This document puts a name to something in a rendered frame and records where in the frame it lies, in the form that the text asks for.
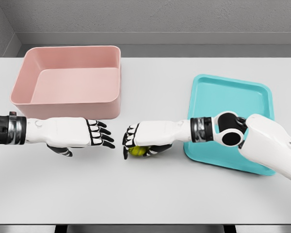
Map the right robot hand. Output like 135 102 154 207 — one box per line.
122 120 173 160

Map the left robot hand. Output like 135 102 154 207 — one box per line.
46 117 116 158

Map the yellow-green tennis ball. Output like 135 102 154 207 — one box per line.
128 146 147 157

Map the blue tray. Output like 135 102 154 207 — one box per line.
183 74 277 177

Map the pink basket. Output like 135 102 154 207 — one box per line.
9 45 122 120

